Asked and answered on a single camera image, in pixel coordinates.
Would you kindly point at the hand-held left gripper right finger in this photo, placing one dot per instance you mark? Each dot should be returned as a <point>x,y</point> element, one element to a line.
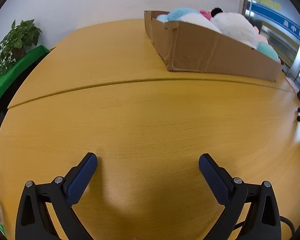
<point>215,182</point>

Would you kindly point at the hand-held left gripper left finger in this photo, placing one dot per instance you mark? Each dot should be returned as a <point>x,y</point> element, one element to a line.
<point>77,185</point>

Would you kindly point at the mint green plush toy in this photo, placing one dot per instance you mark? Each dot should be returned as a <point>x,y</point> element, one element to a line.
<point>266,50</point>

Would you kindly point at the pale pink green plush toy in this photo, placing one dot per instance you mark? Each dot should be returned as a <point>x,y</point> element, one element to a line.
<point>262,38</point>

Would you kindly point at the white plush toy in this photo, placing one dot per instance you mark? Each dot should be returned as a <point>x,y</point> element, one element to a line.
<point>235,27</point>

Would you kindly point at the cardboard box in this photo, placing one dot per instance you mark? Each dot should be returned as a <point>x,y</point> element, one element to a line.
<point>202,52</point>

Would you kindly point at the pink rabbit plush toy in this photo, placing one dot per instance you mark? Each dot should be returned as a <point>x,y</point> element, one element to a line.
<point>205,14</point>

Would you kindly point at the light blue plush toy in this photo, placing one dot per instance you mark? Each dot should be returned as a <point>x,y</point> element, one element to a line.
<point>180,15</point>

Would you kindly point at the green board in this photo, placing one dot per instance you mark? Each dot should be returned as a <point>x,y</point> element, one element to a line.
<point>12,77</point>

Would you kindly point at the green potted plant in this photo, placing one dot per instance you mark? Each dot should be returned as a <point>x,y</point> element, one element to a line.
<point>17,37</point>

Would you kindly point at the blue wall sign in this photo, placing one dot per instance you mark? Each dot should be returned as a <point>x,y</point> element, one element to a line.
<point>277,17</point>

